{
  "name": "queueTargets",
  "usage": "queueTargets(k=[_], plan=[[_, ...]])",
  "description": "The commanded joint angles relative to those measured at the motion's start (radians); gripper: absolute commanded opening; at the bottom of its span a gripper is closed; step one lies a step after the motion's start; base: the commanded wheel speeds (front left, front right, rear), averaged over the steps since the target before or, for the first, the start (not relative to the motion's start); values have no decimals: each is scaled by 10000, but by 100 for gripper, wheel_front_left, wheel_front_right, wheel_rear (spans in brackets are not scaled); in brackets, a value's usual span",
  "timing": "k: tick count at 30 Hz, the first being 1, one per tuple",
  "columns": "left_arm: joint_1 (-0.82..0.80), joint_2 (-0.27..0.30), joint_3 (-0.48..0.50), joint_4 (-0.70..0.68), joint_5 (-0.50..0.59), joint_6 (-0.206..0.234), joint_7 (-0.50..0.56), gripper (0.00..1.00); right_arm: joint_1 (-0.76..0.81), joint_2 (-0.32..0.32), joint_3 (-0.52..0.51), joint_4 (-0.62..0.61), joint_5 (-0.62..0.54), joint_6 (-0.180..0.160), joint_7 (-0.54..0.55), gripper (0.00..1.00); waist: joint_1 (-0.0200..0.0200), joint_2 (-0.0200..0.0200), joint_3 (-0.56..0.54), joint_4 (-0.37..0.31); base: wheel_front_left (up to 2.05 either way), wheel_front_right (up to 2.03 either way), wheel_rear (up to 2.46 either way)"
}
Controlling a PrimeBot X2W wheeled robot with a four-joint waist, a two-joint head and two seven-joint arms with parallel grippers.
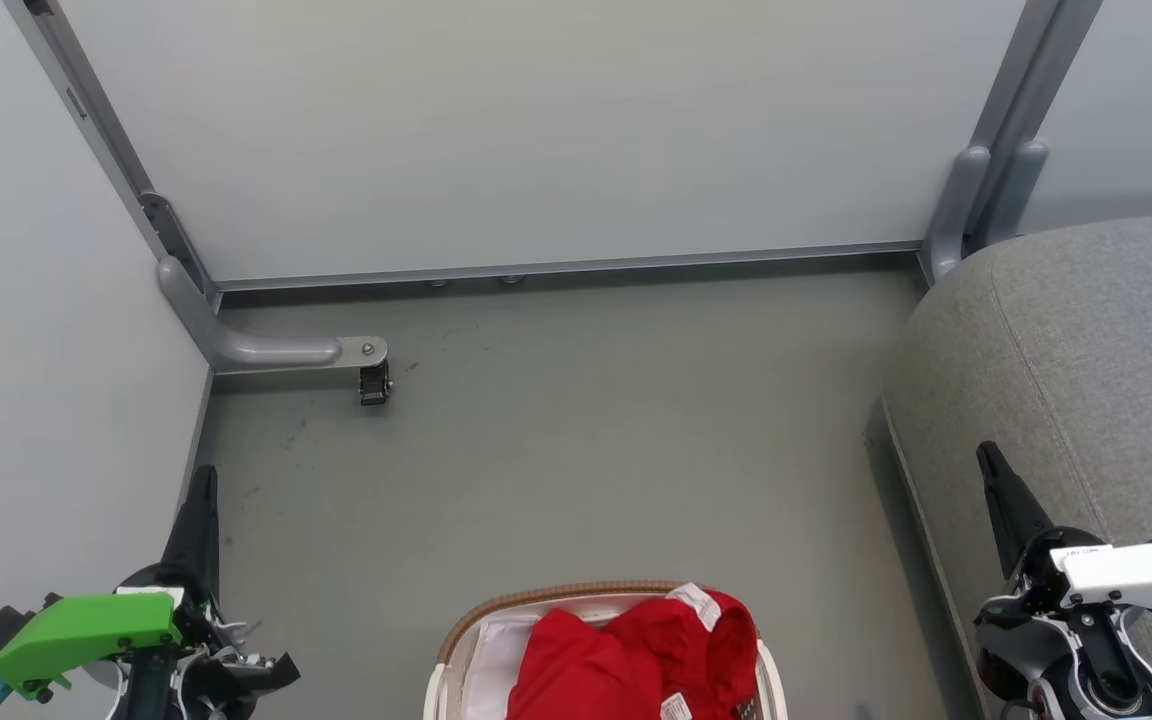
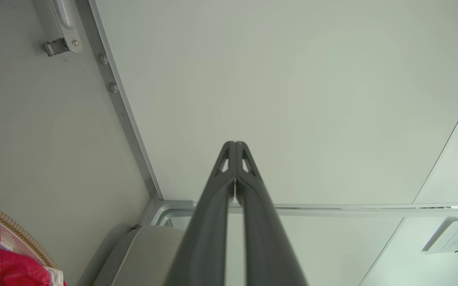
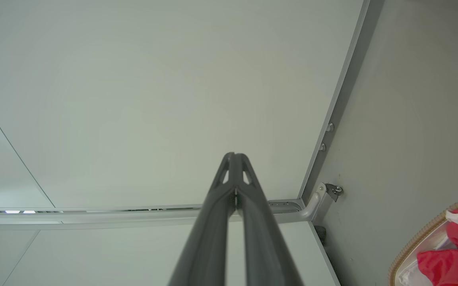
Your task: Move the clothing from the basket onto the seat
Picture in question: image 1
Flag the grey curved partition foot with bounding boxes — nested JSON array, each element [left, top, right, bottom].
[[922, 145, 993, 283], [984, 139, 1050, 249]]

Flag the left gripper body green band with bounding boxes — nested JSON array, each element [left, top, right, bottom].
[[0, 562, 229, 703]]

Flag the white laundry basket brown rim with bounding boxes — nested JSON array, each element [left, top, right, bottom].
[[424, 580, 789, 720]]

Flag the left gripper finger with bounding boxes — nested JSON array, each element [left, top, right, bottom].
[[161, 465, 222, 601]]

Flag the grey fabric sofa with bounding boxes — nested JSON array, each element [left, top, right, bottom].
[[881, 212, 1152, 720]]

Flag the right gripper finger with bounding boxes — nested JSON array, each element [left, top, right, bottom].
[[976, 441, 1057, 581]]

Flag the grey partition bottom rail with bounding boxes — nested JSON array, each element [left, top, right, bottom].
[[216, 240, 927, 294]]

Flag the red garment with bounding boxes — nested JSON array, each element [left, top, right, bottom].
[[504, 588, 762, 720]]

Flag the white cloth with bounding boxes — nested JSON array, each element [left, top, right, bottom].
[[463, 615, 549, 720]]

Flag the grey partition post with hinge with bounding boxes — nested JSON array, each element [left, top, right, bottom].
[[4, 0, 223, 301]]

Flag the grey partition foot with plate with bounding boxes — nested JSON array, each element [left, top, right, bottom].
[[158, 255, 389, 377]]

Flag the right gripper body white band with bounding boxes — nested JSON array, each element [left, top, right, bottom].
[[1021, 525, 1152, 641]]

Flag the grey double partition post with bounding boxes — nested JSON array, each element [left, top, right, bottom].
[[966, 0, 1103, 251]]

